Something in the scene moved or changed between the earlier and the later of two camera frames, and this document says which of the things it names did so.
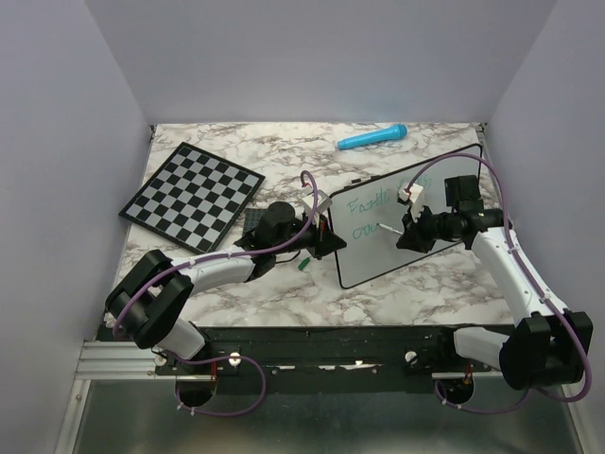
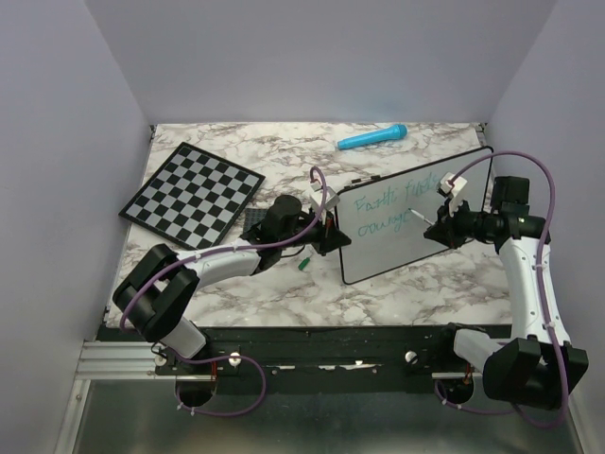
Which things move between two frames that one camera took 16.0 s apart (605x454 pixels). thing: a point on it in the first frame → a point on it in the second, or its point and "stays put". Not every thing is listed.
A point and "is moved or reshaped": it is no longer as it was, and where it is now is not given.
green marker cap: (303, 264) stays put
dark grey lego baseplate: (251, 218) stays put
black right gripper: (415, 238) → (445, 228)
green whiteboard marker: (389, 228) is moved or reshaped
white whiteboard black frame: (368, 218) stays put
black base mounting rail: (323, 359) stays put
